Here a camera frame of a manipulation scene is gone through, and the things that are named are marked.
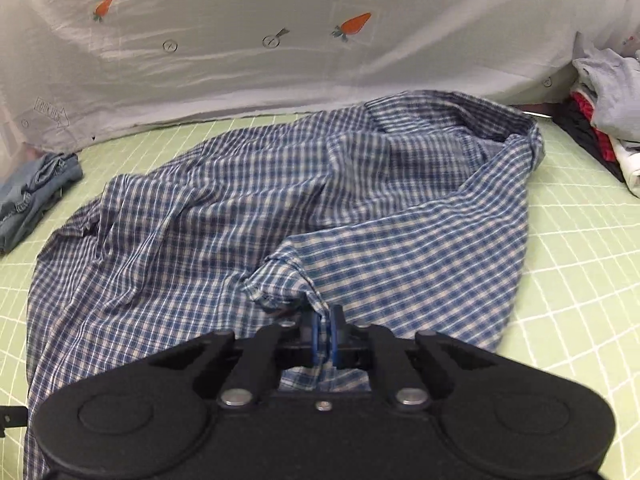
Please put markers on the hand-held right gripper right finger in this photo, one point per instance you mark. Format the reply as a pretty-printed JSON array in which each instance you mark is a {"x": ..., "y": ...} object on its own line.
[{"x": 335, "y": 337}]

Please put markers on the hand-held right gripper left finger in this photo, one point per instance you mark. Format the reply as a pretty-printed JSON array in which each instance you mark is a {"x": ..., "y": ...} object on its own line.
[{"x": 313, "y": 336}]

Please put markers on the blue plaid shirt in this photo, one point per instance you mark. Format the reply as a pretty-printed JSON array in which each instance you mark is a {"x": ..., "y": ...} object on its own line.
[{"x": 200, "y": 235}]

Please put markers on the green grid bed sheet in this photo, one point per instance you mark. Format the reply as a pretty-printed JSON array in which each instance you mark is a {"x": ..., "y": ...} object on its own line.
[{"x": 575, "y": 260}]

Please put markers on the white carrot print sheet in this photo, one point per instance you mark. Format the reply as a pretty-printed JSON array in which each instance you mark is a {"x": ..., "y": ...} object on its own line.
[{"x": 280, "y": 75}]

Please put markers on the blue denim jeans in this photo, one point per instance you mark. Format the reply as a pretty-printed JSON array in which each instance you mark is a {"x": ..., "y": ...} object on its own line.
[{"x": 35, "y": 195}]

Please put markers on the black garment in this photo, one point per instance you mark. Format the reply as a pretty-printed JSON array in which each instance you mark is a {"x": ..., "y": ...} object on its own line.
[{"x": 580, "y": 132}]

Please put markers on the red garment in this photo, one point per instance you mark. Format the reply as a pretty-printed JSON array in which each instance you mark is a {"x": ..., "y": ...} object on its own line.
[{"x": 595, "y": 130}]

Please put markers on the white garment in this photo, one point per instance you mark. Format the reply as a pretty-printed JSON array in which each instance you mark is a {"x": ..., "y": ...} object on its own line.
[{"x": 629, "y": 165}]

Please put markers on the clear plastic bag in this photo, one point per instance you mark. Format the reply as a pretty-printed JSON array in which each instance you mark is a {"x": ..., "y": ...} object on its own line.
[{"x": 15, "y": 135}]

